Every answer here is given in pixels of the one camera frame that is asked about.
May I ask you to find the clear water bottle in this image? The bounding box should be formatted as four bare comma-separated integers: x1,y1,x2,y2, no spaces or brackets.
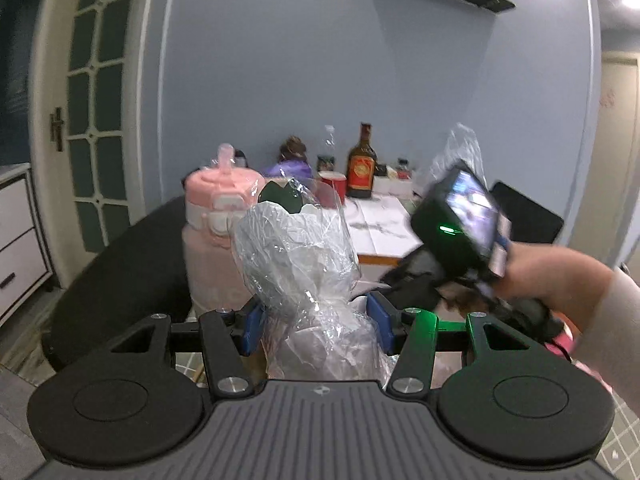
316,125,339,173

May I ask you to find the person's right forearm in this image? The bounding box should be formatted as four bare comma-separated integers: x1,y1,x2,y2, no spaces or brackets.
571,264,640,412

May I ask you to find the purple bag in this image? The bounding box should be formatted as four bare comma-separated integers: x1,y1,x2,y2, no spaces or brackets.
261,159,315,182

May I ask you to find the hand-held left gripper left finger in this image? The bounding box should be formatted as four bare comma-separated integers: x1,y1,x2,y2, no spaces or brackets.
106,300,265,397

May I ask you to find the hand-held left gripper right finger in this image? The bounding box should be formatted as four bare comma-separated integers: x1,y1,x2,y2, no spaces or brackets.
366,291,538,397

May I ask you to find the red cup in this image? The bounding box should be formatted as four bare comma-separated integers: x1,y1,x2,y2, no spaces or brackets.
316,170,348,207

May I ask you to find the white marbled table mat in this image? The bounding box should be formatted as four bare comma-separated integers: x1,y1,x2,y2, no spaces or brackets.
345,194,427,261

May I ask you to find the person's right hand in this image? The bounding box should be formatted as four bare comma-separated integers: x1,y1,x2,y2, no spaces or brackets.
492,242,616,334

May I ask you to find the pink water bottle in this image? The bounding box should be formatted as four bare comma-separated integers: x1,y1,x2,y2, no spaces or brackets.
181,143,267,313

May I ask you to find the small brown figure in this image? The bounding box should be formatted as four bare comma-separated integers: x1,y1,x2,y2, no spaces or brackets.
279,136,308,162

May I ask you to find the black chair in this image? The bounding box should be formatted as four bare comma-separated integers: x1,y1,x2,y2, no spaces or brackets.
41,194,195,372
489,181,565,247

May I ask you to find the brown glass bottle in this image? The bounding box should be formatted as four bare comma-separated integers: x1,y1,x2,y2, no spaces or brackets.
346,121,379,199

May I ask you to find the white flat box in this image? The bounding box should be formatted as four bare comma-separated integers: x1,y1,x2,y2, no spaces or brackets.
374,174,417,197

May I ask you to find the glass pane door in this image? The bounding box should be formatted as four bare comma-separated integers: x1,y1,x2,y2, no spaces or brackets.
30,0,173,281

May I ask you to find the clear plastic bag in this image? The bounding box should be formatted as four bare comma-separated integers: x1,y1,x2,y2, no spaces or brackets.
429,122,485,188

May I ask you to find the white drawer cabinet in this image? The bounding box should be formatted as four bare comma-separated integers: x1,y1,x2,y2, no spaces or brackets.
0,164,55,332

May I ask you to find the cream wooden door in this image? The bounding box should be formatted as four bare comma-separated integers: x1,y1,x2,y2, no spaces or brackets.
599,50,640,276

